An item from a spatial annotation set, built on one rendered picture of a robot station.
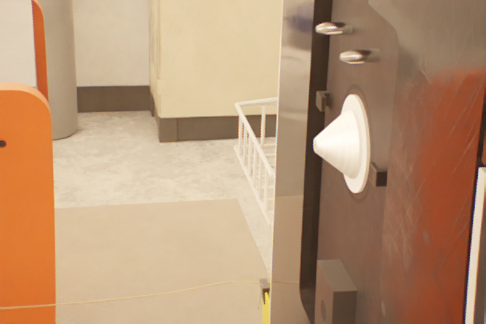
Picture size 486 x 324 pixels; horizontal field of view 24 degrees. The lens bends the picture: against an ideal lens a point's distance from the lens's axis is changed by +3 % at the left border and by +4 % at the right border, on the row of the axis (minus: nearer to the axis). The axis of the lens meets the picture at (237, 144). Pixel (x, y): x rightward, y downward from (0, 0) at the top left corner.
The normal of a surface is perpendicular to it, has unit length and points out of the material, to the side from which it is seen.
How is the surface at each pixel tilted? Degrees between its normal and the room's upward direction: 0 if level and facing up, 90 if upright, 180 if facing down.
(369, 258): 90
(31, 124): 90
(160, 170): 0
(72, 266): 0
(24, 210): 90
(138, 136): 0
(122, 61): 90
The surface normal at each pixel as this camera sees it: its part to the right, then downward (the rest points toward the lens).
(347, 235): -0.99, 0.04
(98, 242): 0.03, -0.93
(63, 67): 0.73, 0.26
